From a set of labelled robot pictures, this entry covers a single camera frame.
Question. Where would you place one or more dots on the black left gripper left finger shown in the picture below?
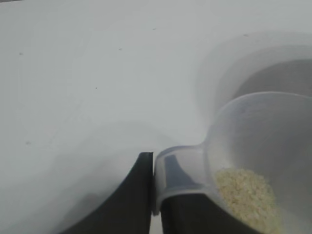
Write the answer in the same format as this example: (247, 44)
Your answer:
(129, 209)

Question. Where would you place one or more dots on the white rice grains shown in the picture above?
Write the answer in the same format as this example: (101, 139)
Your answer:
(246, 192)

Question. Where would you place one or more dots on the clear plastic measuring cup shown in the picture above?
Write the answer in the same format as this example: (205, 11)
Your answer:
(263, 136)

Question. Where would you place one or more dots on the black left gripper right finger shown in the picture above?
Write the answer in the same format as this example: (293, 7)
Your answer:
(190, 214)

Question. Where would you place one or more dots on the stainless steel mixing bowl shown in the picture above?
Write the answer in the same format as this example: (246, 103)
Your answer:
(275, 73)

